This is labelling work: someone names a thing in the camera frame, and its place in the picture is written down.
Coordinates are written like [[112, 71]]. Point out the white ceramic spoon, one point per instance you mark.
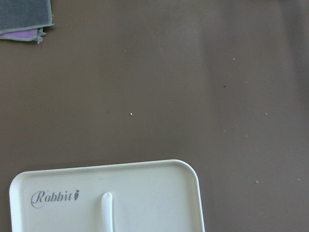
[[106, 209]]

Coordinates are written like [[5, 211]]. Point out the cream rabbit tray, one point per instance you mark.
[[153, 196]]

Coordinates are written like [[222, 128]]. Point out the grey folded cloth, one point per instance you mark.
[[24, 20]]

